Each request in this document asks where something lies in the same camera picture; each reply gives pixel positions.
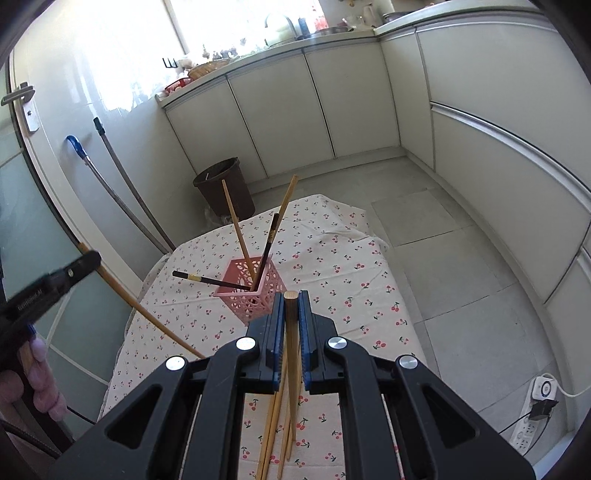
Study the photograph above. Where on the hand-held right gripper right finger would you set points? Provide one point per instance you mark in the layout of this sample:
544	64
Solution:
304	341

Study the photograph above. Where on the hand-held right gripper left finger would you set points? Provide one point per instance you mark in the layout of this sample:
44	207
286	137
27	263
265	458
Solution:
278	341

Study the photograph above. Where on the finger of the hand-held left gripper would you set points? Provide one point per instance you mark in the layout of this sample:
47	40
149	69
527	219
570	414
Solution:
74	274

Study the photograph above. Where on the pink perforated plastic basket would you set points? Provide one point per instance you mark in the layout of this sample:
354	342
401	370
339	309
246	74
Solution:
240	304

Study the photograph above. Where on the black chopstick with gold band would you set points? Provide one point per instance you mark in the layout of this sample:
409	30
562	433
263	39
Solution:
217	281
270	240

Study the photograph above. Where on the bundle of wooden chopsticks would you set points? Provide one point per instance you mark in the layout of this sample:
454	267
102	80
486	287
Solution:
271	429

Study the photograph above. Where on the person's left hand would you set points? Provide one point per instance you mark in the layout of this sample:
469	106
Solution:
48	387

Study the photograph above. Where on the cherry print tablecloth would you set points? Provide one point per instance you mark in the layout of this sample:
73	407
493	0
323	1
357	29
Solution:
323	286

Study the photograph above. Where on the frosted glass sliding door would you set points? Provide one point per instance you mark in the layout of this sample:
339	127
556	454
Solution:
27	207

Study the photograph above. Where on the dark brown trash bin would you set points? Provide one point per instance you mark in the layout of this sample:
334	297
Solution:
221	194

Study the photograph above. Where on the red plastic basket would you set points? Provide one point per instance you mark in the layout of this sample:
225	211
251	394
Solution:
179	84

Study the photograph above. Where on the white power strip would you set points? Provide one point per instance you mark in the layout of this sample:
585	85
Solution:
526	436

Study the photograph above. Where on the white plug adapter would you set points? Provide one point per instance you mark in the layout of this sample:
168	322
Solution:
545	388

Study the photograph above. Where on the wicker basket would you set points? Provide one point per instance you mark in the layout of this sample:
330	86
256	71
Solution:
207	69

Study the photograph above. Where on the white kitchen cabinets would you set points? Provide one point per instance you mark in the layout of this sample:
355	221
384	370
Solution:
360	101

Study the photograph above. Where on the black plug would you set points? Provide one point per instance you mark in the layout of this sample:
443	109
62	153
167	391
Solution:
542	410

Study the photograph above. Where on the white kitchen countertop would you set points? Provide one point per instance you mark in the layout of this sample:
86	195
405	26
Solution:
258	57

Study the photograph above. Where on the bright kitchen window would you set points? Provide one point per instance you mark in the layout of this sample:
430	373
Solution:
231	23

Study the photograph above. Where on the steel basin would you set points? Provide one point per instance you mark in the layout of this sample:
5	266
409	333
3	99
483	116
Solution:
328	31

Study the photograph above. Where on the pale green container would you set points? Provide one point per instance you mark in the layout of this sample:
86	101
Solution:
279	30

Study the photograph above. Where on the blue bottle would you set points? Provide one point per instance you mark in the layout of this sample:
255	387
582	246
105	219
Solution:
304	27

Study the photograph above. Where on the red label bottle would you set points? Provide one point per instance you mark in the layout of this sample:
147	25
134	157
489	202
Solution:
319	21

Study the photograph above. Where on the white kettle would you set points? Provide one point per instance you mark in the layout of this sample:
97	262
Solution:
369	14

